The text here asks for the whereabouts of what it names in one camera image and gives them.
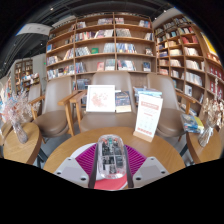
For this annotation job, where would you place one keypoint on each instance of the white sign on wooden stand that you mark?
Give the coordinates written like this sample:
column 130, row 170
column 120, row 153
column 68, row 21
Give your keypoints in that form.
column 148, row 116

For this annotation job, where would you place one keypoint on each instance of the transparent computer mouse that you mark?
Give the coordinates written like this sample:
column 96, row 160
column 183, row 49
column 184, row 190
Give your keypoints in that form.
column 111, row 156

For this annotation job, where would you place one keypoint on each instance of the round wooden side table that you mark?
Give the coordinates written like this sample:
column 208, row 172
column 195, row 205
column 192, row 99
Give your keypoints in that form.
column 206, row 153
column 23, row 150

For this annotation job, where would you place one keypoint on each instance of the dark-covered book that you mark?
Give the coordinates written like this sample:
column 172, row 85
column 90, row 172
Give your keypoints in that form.
column 123, row 100

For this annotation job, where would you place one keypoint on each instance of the light blue book stack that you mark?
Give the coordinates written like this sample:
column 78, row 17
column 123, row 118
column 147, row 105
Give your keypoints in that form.
column 146, row 90

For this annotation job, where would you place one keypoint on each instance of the white hanging ceiling panel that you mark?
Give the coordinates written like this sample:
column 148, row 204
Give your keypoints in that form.
column 35, row 29

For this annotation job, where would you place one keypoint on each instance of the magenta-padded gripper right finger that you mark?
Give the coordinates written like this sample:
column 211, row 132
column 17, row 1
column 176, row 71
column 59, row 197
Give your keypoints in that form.
column 151, row 168

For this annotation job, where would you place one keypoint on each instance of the brown leather armchair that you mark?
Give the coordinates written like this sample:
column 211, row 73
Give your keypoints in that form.
column 55, row 113
column 106, row 121
column 170, row 113

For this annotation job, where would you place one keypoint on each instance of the distant wooden bookshelf unit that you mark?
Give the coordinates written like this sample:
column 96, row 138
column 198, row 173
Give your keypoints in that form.
column 25, row 75

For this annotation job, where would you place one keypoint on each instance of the tall wooden bookshelf unit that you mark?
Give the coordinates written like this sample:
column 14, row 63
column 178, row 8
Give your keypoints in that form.
column 100, row 43

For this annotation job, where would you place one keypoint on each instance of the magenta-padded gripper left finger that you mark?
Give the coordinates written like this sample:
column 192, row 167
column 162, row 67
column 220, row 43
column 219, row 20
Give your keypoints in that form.
column 71, row 168

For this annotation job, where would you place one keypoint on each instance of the stack of blue-yellow books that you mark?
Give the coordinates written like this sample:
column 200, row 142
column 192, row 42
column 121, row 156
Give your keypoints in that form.
column 191, row 123

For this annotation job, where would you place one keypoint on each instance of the glass vase with pink flowers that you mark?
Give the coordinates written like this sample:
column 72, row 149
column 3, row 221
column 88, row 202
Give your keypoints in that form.
column 20, row 133

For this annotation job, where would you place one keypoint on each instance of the white framed red-print picture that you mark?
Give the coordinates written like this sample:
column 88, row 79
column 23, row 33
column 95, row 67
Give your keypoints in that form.
column 100, row 98

